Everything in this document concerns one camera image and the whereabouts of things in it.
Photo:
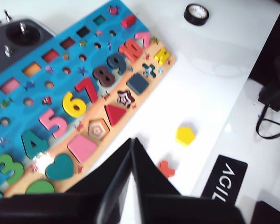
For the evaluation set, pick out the teal heart block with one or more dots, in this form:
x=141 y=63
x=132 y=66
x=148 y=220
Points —
x=60 y=168

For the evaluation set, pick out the yellow number six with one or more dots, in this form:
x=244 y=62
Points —
x=68 y=102

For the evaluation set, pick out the pink number five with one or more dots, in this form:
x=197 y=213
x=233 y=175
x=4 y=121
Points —
x=58 y=130

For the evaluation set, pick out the green number three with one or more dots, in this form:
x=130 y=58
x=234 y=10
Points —
x=16 y=172

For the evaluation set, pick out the yellow equals symbol block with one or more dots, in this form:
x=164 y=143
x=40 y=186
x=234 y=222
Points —
x=162 y=56

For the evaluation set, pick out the grey remote controller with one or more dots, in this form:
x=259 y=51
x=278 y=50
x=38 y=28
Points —
x=25 y=35

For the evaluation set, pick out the pink square block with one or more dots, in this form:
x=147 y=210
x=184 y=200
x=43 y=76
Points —
x=82 y=148

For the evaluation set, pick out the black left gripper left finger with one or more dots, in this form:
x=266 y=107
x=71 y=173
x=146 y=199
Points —
x=116 y=168

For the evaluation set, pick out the orange cross block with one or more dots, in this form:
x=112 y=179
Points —
x=166 y=170

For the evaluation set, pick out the red triangle block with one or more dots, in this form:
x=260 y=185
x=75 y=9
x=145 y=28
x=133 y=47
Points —
x=114 y=114

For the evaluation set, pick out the red number seven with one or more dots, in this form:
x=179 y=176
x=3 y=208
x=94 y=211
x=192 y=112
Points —
x=91 y=93

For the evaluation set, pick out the black tape roll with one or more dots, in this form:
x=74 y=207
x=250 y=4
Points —
x=189 y=17

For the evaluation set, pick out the yellow pentagon block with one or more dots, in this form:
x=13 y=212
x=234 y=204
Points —
x=185 y=136

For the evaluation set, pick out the orange number ten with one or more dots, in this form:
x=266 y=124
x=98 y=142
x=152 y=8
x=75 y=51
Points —
x=130 y=50

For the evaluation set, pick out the dark blue number nine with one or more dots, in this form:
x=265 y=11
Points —
x=121 y=67

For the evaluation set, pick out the green circle block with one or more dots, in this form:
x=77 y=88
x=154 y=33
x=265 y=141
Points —
x=39 y=187

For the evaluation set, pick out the colourful wooden puzzle board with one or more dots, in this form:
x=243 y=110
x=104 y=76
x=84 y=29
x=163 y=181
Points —
x=18 y=109

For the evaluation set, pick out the dark blue square block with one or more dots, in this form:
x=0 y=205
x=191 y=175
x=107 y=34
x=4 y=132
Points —
x=137 y=84

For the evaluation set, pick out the teal number four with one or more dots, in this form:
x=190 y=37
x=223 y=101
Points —
x=25 y=140

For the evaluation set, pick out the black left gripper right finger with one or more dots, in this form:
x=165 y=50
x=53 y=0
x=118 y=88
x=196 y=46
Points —
x=149 y=177

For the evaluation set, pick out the black AGILE label plate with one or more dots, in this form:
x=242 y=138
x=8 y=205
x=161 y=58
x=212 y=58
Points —
x=238 y=172

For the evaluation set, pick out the brown number eight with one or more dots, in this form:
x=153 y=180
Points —
x=103 y=77

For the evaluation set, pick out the pink angle symbol block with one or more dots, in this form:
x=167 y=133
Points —
x=144 y=37

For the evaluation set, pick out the red minus symbol block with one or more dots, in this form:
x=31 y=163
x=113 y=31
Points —
x=128 y=21

